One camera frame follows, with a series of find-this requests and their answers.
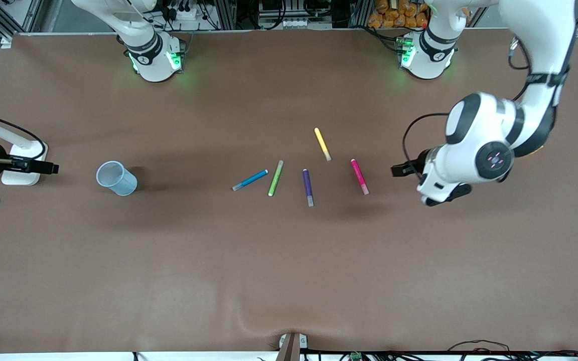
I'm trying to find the pink marker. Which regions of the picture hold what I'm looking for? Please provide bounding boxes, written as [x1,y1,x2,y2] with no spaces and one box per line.
[350,158,370,196]

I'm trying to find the blue marker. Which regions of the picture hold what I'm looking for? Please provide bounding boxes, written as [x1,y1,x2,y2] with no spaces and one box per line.
[232,169,269,192]

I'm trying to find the white lamp stand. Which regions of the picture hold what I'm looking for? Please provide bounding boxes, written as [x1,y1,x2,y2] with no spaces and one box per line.
[0,118,49,187]

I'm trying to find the light blue plastic cup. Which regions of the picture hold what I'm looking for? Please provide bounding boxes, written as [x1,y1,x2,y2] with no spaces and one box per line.
[96,160,138,197]

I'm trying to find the yellow marker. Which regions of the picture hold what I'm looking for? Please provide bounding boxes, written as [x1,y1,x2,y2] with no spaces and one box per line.
[314,127,332,162]

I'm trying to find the purple marker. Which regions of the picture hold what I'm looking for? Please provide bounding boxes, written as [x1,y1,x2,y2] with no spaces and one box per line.
[303,169,315,208]

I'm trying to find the green marker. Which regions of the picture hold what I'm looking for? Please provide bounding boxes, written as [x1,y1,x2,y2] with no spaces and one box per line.
[268,160,284,197]

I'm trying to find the orange snack packages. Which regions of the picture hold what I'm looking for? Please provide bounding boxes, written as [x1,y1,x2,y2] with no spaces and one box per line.
[368,0,429,29]

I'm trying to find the white power strip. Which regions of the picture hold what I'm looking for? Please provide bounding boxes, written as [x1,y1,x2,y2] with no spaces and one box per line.
[161,4,219,22]

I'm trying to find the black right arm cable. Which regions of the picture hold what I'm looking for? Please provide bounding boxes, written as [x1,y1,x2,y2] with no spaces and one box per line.
[0,115,48,162]

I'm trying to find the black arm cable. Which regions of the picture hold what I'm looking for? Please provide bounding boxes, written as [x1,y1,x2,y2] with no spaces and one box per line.
[401,38,538,174]
[0,115,48,162]

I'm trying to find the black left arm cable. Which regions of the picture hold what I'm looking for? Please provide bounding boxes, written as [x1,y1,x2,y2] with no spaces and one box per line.
[401,38,538,174]

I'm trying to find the black table edge cables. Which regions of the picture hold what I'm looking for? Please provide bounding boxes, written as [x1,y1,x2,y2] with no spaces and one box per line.
[447,339,513,361]

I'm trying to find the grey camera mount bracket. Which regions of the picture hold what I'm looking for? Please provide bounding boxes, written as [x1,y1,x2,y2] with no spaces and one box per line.
[276,332,309,361]

